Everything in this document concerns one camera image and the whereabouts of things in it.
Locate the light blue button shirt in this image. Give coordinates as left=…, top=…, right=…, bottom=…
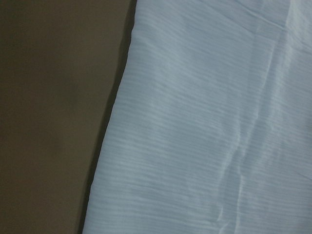
left=83, top=0, right=312, bottom=234

